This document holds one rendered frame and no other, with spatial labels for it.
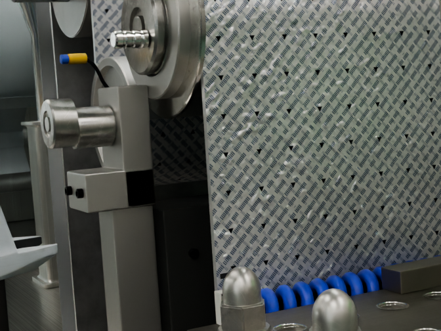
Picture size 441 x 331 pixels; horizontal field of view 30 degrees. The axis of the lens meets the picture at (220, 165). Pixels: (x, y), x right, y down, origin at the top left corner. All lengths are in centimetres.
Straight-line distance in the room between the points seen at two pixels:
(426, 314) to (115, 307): 26
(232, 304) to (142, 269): 15
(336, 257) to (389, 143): 11
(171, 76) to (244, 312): 19
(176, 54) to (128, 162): 10
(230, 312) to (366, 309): 11
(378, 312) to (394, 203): 14
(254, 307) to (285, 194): 13
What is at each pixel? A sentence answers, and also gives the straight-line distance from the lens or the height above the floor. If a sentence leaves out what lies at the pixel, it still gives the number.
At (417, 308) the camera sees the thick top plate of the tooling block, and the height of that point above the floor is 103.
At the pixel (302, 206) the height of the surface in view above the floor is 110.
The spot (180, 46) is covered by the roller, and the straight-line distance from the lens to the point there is 62.
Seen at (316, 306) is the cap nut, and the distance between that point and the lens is 49.
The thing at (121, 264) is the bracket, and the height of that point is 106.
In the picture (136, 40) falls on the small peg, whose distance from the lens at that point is 64.
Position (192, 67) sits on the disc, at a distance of 63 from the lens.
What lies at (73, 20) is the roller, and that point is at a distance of 91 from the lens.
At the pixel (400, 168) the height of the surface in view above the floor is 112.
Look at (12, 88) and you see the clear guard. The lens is 164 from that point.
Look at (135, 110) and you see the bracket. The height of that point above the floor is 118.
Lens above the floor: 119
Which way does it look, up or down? 5 degrees down
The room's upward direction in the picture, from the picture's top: 4 degrees counter-clockwise
